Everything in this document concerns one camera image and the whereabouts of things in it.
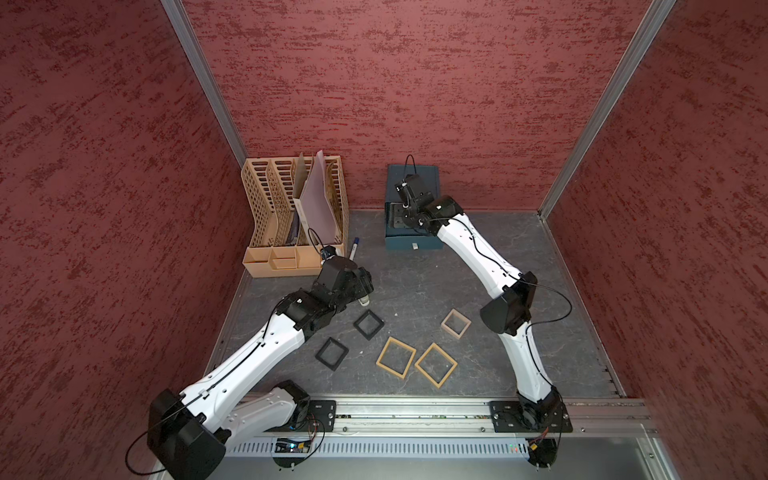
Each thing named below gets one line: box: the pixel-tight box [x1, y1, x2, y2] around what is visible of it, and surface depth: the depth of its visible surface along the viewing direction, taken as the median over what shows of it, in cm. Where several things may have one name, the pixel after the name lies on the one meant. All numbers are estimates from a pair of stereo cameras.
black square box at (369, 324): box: [353, 309, 385, 341], surface depth 92 cm
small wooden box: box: [440, 308, 472, 340], surface depth 91 cm
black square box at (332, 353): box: [315, 336, 349, 372], surface depth 86 cm
